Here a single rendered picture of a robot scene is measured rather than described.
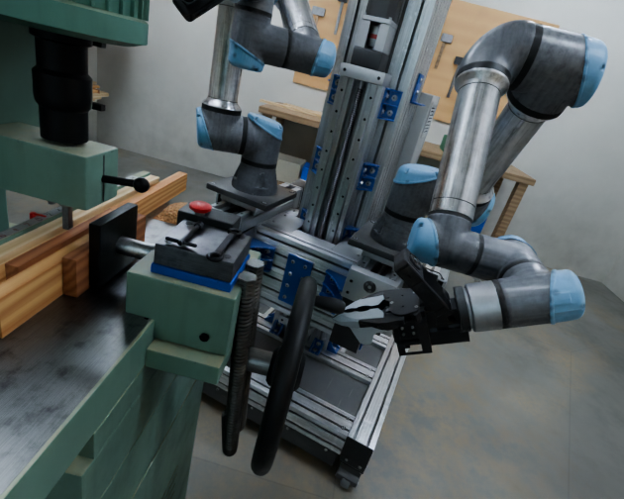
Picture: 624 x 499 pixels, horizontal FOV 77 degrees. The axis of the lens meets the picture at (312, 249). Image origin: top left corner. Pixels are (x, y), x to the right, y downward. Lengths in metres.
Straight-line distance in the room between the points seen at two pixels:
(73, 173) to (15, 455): 0.30
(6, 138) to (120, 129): 4.02
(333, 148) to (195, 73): 3.01
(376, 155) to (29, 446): 1.14
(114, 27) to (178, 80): 3.74
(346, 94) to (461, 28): 2.68
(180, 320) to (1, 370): 0.18
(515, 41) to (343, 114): 0.56
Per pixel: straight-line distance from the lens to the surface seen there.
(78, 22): 0.49
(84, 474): 0.52
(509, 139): 0.97
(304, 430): 1.42
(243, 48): 0.88
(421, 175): 1.09
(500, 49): 0.83
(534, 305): 0.64
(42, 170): 0.58
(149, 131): 4.44
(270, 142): 1.25
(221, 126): 1.22
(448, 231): 0.68
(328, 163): 1.27
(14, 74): 0.65
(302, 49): 0.90
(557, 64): 0.87
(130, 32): 0.51
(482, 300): 0.63
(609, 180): 4.42
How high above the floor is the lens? 1.23
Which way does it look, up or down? 25 degrees down
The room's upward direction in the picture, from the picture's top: 15 degrees clockwise
